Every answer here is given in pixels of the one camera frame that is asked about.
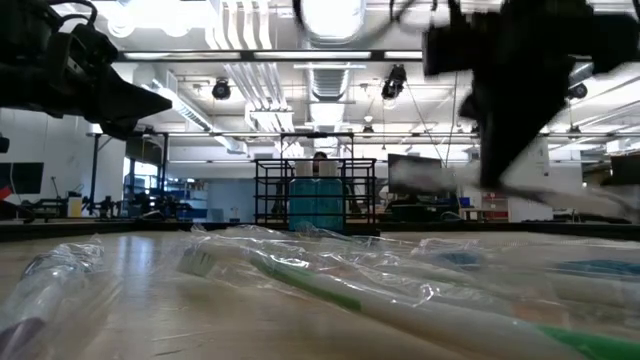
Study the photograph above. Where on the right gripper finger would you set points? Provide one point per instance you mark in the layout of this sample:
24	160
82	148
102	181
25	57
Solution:
515	115

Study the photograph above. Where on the dark office desk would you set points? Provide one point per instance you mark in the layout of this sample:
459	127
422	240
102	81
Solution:
415	210

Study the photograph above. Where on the purple and white toothbrush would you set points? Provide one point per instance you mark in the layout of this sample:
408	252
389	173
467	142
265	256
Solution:
30	310

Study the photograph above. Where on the green and white toothbrush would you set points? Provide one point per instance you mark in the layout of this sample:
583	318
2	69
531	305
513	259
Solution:
310	282
520	280

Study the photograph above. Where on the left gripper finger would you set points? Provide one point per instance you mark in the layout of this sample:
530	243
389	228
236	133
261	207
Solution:
127	90
120	120

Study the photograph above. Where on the teal mouthwash bottle white cap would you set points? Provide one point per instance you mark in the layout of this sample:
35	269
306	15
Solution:
330	205
302	205

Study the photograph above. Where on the black ceiling spotlight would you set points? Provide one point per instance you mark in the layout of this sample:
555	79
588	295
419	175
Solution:
578	91
221	90
395	82

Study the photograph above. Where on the red shelf rack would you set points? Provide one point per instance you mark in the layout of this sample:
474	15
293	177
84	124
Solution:
494	205

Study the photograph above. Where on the small yellow container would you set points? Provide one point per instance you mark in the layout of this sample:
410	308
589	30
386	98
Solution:
74	207

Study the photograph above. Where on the black flat monitor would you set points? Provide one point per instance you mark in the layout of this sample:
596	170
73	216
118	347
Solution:
415	175
627	170
22	177

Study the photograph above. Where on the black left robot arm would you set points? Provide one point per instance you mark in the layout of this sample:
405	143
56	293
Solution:
25	60

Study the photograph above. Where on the black background rig frame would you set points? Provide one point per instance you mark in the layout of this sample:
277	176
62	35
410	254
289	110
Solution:
95	170

